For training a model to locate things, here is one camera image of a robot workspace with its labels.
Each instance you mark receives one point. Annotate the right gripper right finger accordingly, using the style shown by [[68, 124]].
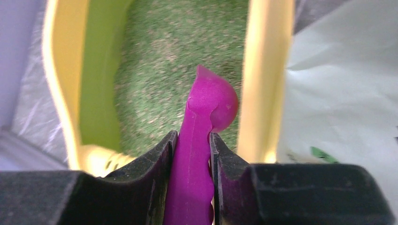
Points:
[[293, 194]]

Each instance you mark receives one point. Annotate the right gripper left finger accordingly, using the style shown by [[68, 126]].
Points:
[[131, 195]]

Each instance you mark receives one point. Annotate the magenta plastic scoop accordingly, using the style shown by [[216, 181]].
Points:
[[211, 106]]

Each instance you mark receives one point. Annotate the green cat litter bag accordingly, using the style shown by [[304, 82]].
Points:
[[341, 96]]

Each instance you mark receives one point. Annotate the yellow litter box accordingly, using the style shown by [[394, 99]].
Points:
[[82, 42]]

